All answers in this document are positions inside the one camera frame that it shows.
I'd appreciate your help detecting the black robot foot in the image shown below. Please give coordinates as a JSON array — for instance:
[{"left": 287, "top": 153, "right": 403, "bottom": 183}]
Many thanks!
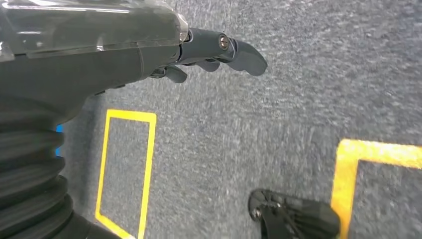
[{"left": 248, "top": 188, "right": 342, "bottom": 239}]

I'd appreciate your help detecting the yellow floor tape square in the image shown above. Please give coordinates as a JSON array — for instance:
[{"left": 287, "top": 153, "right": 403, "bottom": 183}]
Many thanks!
[
  {"left": 95, "top": 109, "right": 158, "bottom": 239},
  {"left": 330, "top": 138, "right": 422, "bottom": 239}
]

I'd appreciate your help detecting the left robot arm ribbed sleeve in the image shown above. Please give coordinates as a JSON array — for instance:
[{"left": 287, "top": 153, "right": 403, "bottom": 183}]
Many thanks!
[{"left": 0, "top": 96, "right": 122, "bottom": 239}]

